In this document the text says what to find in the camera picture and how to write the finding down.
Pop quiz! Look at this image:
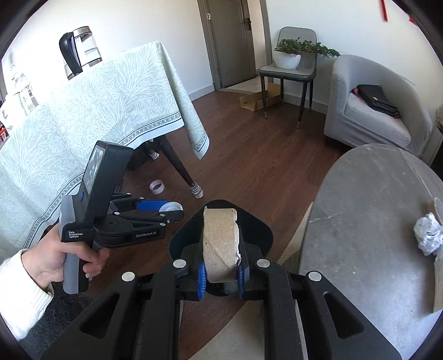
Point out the brown cardboard tape roll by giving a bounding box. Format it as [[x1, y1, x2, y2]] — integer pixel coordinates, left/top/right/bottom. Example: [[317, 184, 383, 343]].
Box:
[[202, 208, 241, 284]]

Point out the white paper ball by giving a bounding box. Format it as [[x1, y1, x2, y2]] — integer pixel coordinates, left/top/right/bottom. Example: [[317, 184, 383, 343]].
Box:
[[414, 213, 442, 256]]

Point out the white sleeved left forearm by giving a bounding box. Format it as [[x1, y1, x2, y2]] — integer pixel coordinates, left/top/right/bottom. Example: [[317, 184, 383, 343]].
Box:
[[1, 249, 54, 341]]

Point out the person's left hand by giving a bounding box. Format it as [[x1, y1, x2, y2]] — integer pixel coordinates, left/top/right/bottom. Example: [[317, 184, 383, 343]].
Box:
[[21, 225, 110, 289]]

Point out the white tape roll on floor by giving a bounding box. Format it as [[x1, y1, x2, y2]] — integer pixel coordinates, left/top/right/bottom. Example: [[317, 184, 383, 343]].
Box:
[[150, 179, 165, 195]]

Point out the dark dining table leg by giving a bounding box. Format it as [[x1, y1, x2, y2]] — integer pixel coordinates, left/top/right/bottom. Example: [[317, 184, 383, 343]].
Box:
[[158, 135, 204, 199]]

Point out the beige floor rug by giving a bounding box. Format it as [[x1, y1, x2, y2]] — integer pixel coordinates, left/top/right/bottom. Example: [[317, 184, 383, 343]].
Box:
[[192, 205, 312, 359]]

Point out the round grey coffee table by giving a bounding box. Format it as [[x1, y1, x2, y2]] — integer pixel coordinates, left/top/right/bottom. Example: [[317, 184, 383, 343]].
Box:
[[299, 144, 442, 359]]

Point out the flat cardboard box on floor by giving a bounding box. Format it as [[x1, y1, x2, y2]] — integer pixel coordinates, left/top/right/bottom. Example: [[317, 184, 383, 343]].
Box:
[[239, 83, 281, 112]]

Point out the grey armchair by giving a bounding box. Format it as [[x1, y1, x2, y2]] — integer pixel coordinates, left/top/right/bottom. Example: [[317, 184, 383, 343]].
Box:
[[324, 55, 433, 157]]

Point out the grey door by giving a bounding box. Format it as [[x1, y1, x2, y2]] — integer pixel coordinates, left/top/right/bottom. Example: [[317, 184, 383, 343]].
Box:
[[197, 0, 256, 89]]

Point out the potted green plant white pot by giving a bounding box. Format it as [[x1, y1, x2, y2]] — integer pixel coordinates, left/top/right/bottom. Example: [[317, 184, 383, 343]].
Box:
[[272, 38, 341, 70]]

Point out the grey dining chair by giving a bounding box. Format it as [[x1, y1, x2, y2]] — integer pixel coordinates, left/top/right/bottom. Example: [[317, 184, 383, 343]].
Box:
[[256, 26, 318, 130]]

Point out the black handbag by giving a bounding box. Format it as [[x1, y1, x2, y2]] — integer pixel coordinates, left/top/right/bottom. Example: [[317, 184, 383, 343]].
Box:
[[352, 85, 401, 119]]

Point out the glass kettle black handle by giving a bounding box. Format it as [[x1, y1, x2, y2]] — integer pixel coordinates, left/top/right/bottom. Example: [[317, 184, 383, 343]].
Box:
[[59, 26, 102, 80]]

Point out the red wall scroll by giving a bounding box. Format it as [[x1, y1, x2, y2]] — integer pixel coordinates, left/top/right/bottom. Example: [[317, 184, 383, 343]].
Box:
[[379, 0, 388, 22]]

